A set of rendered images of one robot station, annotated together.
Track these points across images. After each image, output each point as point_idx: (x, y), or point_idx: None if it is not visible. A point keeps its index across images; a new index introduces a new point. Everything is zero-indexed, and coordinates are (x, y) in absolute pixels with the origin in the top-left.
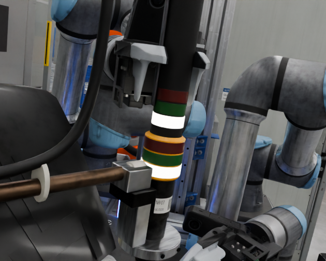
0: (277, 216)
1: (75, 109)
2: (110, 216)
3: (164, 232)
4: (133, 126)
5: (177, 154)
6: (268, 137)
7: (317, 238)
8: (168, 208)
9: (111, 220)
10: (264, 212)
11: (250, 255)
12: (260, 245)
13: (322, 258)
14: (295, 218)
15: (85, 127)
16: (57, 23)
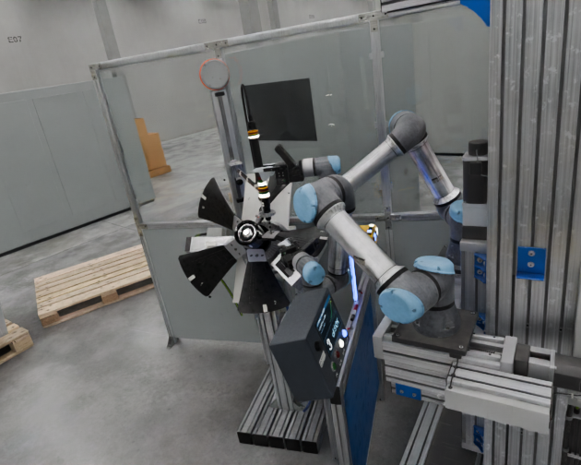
0: (303, 257)
1: (437, 195)
2: (327, 232)
3: (265, 212)
4: None
5: (258, 191)
6: (432, 266)
7: None
8: (262, 205)
9: (323, 232)
10: (412, 333)
11: (279, 247)
12: (284, 250)
13: None
14: (303, 266)
15: (255, 179)
16: None
